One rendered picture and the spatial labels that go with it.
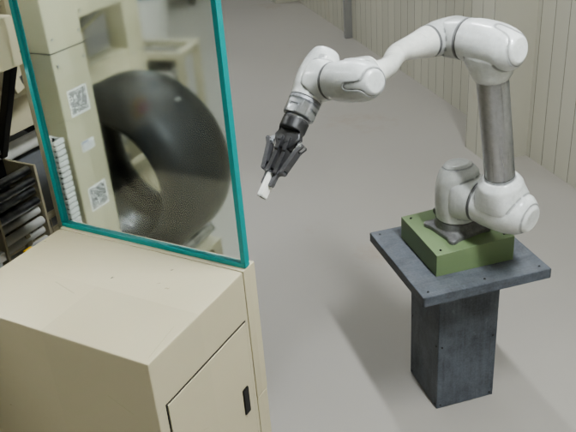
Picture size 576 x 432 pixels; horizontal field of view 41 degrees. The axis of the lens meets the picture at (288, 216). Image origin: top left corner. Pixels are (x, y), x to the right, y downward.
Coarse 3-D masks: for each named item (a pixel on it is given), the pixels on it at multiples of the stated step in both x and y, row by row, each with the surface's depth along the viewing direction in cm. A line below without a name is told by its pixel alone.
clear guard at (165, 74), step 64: (64, 0) 162; (128, 0) 154; (192, 0) 147; (64, 64) 170; (128, 64) 162; (192, 64) 154; (64, 128) 180; (128, 128) 170; (192, 128) 161; (64, 192) 190; (128, 192) 179; (192, 192) 170
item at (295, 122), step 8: (288, 120) 205; (296, 120) 205; (304, 120) 206; (280, 128) 209; (288, 128) 206; (296, 128) 205; (304, 128) 206; (296, 136) 205; (280, 144) 207; (296, 144) 206
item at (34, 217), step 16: (0, 160) 256; (0, 176) 257; (16, 176) 247; (32, 176) 253; (0, 192) 258; (16, 192) 246; (32, 192) 254; (0, 208) 243; (16, 208) 249; (32, 208) 257; (0, 224) 242; (16, 224) 250; (32, 224) 256; (48, 224) 261; (0, 240) 245; (16, 240) 250; (32, 240) 258; (16, 256) 252
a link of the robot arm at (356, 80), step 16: (416, 32) 231; (432, 32) 231; (400, 48) 220; (416, 48) 228; (432, 48) 231; (336, 64) 198; (352, 64) 193; (368, 64) 192; (384, 64) 203; (400, 64) 212; (320, 80) 201; (336, 80) 195; (352, 80) 192; (368, 80) 191; (384, 80) 193; (336, 96) 198; (352, 96) 194; (368, 96) 193
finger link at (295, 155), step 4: (300, 144) 204; (296, 148) 204; (300, 148) 203; (292, 152) 204; (296, 152) 204; (304, 152) 205; (292, 156) 204; (296, 156) 204; (288, 160) 204; (292, 160) 204; (296, 160) 205; (284, 164) 204; (288, 164) 204; (292, 164) 205; (280, 168) 204; (284, 168) 204; (288, 168) 204; (280, 172) 204; (288, 172) 205; (284, 176) 205
